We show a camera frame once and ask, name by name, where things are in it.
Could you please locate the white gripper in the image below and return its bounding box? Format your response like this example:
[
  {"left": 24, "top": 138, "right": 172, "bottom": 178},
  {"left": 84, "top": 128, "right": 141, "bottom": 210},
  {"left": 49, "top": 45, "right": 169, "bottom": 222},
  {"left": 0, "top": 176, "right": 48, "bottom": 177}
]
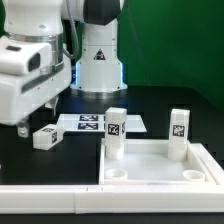
[{"left": 0, "top": 35, "right": 71, "bottom": 138}]

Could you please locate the white square tabletop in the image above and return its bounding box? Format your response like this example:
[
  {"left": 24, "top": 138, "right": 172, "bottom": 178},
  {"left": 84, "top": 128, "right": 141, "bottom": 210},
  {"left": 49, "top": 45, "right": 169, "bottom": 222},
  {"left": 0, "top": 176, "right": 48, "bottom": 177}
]
[{"left": 99, "top": 139, "right": 217, "bottom": 185}]

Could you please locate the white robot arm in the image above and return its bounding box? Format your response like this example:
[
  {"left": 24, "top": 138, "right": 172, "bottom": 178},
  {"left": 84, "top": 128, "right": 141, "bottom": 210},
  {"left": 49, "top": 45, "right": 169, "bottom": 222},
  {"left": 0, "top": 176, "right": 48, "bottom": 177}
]
[{"left": 0, "top": 0, "right": 127, "bottom": 137}]

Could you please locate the white sheet with tags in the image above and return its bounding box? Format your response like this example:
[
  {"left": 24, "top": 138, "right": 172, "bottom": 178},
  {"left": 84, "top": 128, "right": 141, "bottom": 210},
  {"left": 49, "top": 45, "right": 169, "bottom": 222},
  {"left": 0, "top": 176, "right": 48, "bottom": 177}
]
[{"left": 57, "top": 114, "right": 146, "bottom": 133}]

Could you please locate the white L-shaped fence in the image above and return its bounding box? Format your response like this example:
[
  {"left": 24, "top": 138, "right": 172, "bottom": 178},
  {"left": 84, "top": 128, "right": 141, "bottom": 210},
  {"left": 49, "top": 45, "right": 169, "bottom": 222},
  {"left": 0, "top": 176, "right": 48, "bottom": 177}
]
[{"left": 0, "top": 143, "right": 224, "bottom": 214}]

